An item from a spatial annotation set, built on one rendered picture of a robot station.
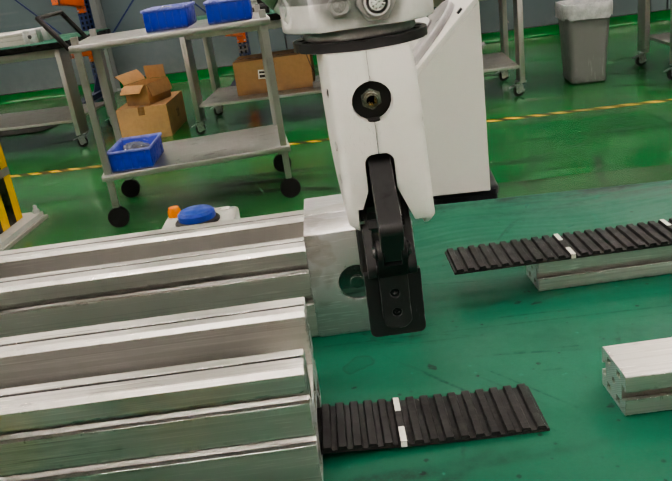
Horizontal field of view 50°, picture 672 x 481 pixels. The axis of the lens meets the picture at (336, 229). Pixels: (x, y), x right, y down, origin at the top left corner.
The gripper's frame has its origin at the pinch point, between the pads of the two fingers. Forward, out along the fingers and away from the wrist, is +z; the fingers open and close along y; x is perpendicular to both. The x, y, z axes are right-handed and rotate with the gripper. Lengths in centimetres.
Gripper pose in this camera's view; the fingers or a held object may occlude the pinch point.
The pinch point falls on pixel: (388, 282)
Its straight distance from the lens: 46.2
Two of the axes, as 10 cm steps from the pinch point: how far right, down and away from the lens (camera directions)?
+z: 1.3, 9.3, 3.5
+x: -9.9, 1.4, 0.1
